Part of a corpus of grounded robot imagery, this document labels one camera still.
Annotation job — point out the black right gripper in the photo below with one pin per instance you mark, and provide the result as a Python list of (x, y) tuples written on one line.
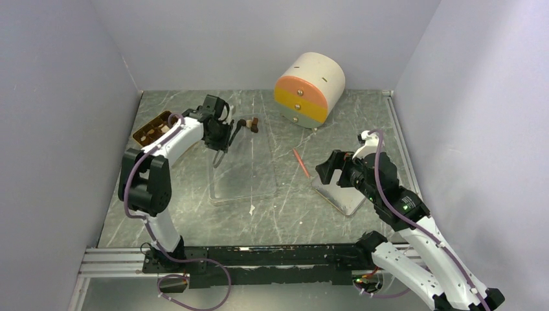
[(338, 159)]

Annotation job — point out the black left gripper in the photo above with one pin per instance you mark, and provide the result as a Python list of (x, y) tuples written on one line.
[(222, 145)]

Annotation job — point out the black metal tongs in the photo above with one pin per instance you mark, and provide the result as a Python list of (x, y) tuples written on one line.
[(230, 136)]

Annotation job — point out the gold chocolate tin box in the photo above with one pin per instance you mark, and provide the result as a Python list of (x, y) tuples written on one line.
[(155, 128)]

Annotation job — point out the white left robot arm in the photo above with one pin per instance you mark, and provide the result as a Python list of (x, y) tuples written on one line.
[(145, 186)]

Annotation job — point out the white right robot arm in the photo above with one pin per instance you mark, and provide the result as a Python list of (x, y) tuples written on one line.
[(444, 283)]

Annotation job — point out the red pen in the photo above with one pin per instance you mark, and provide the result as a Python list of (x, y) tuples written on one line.
[(301, 163)]

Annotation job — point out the silver tin lid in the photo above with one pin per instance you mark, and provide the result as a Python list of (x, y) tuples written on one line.
[(346, 200)]

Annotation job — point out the clear plastic tray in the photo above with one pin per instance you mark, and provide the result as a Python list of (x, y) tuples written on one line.
[(247, 171)]

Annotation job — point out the round pastel drawer cabinet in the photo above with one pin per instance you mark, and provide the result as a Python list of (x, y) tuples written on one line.
[(309, 89)]

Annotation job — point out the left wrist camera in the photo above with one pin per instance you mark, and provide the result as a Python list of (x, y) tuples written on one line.
[(217, 108)]

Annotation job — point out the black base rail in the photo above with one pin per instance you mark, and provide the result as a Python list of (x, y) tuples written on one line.
[(208, 266)]

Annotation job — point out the aluminium frame rail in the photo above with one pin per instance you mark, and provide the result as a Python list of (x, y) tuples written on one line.
[(105, 263)]

